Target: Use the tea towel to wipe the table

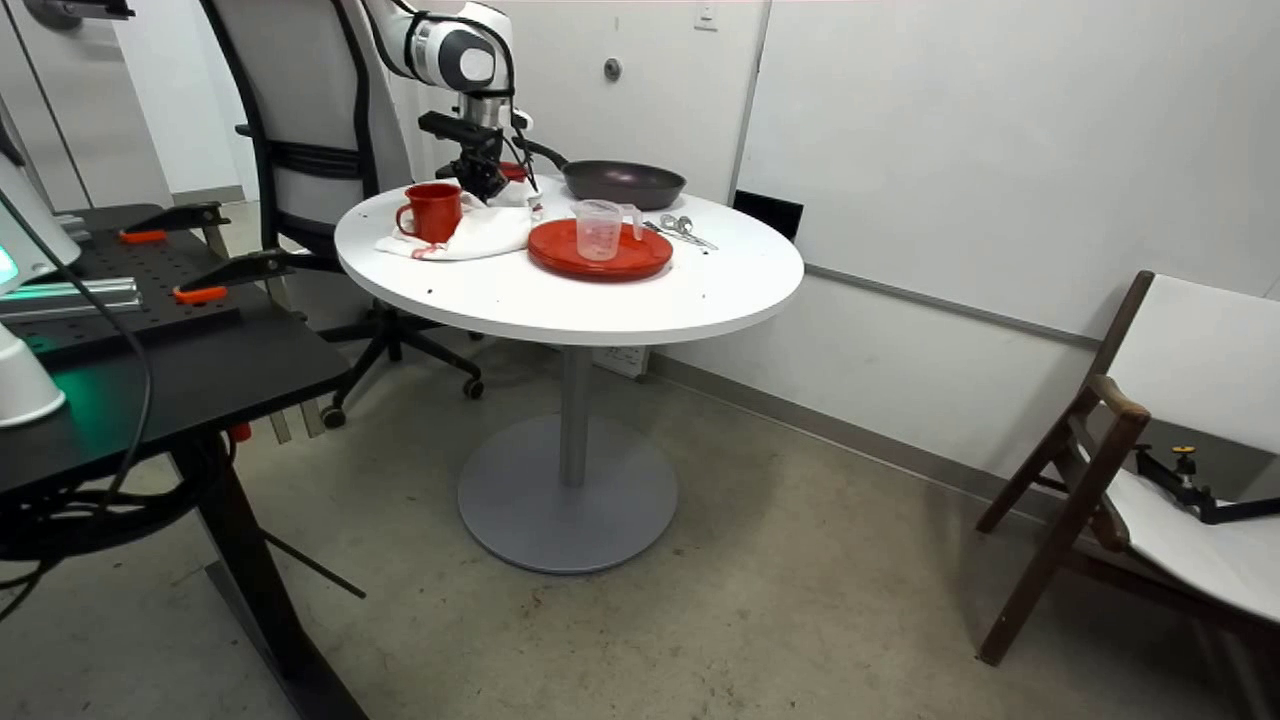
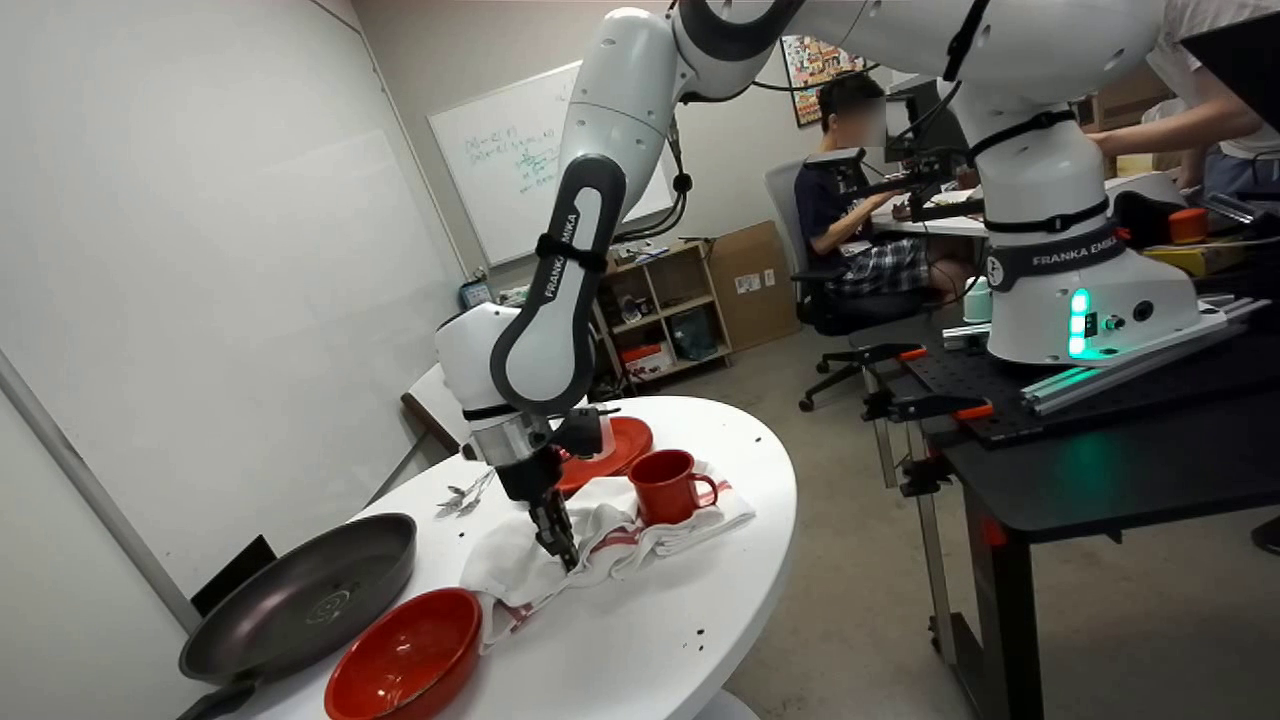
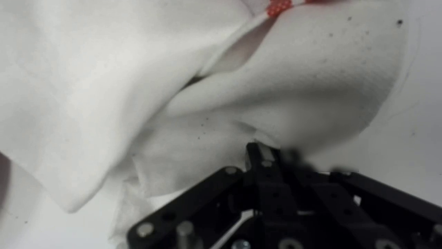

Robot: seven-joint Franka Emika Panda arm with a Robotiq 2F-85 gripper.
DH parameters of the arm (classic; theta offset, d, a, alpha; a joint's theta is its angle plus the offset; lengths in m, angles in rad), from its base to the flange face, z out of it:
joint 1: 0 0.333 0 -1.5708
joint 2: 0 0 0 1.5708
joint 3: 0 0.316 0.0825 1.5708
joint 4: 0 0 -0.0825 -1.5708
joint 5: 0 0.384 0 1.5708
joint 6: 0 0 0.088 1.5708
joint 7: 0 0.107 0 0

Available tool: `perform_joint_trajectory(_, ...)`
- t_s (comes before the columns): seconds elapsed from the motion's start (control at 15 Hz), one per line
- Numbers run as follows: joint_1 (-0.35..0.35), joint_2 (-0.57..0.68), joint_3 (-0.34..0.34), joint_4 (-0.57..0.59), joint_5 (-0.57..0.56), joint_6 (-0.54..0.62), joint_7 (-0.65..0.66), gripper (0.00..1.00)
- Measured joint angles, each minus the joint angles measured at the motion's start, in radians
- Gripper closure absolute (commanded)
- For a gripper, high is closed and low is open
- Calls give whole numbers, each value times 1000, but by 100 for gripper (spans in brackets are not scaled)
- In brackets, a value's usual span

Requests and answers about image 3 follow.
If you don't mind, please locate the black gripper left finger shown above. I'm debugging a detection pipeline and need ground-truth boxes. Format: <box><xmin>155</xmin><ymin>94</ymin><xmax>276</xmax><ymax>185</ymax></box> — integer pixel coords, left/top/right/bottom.
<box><xmin>127</xmin><ymin>139</ymin><xmax>296</xmax><ymax>249</ymax></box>

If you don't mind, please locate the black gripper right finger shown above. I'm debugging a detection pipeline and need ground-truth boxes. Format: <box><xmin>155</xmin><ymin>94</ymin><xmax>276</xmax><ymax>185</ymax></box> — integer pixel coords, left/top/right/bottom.
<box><xmin>275</xmin><ymin>145</ymin><xmax>442</xmax><ymax>249</ymax></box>

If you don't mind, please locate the white red-striped tea towel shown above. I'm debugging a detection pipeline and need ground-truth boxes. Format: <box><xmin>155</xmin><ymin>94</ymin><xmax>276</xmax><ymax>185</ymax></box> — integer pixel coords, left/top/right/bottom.
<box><xmin>0</xmin><ymin>0</ymin><xmax>416</xmax><ymax>249</ymax></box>

